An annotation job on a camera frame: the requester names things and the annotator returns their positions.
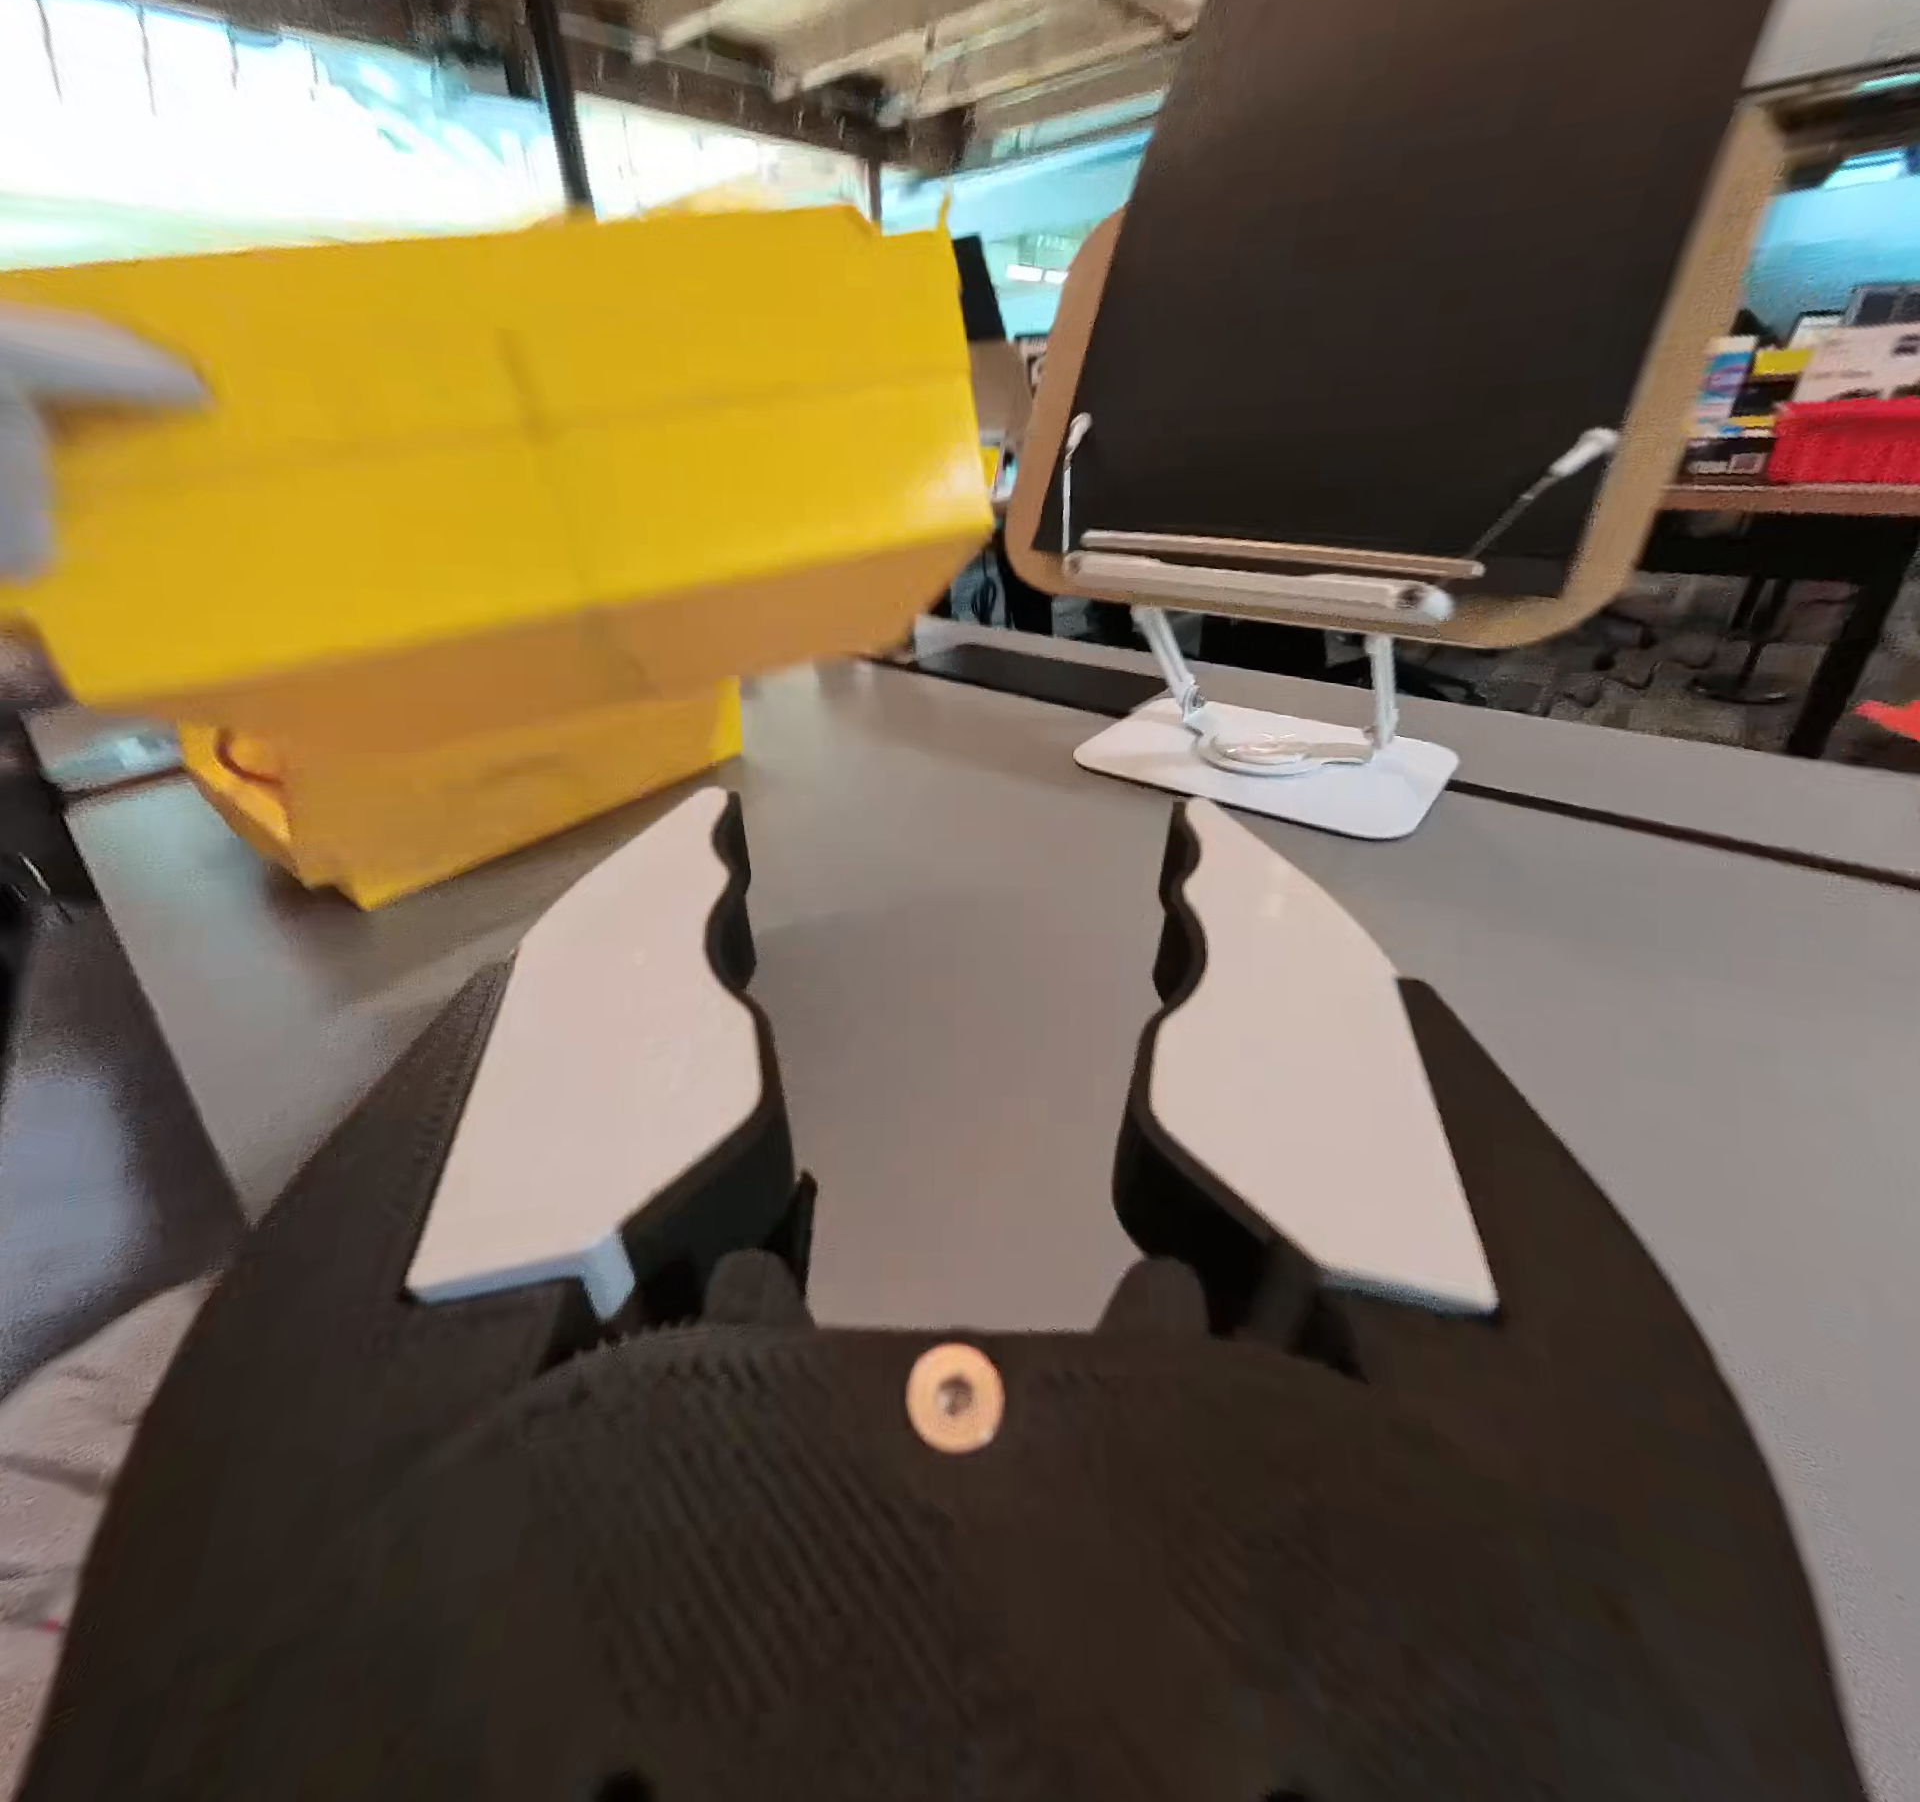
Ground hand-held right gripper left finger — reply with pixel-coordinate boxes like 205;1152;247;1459
407;785;797;1320

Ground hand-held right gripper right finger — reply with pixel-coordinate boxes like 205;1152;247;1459
1113;795;1504;1315

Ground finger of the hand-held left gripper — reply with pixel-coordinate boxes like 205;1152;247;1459
0;409;56;582
0;308;205;411

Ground grey desk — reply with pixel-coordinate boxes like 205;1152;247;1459
65;654;1920;1400

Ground yellow divided storage bin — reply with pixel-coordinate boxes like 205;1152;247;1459
177;676;749;912

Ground black metal pole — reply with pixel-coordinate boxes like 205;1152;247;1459
498;0;597;224

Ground person's grey sweatshirt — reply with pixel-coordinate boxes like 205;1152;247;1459
0;1277;213;1681

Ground long wooden workbench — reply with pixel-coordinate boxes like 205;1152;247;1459
1633;481;1920;761

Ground computer monitor on stand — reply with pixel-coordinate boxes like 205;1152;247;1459
1003;0;1824;649

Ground red plastic crate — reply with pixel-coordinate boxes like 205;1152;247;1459
1772;397;1920;482

